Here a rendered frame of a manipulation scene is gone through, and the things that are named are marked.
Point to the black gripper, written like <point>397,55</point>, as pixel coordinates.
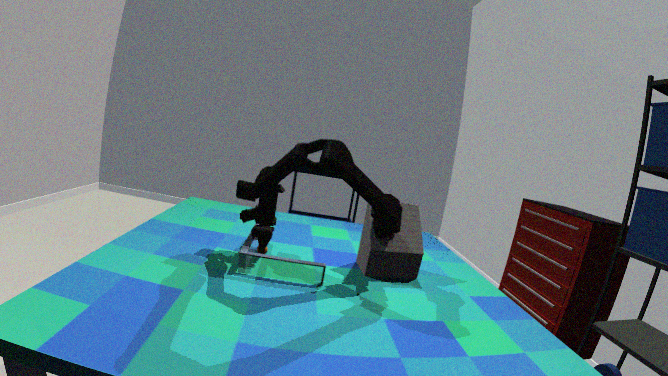
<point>264,231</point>

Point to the clear l-shaped low wall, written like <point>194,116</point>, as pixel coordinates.
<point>279,269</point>

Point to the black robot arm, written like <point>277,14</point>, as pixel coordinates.
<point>336,161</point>

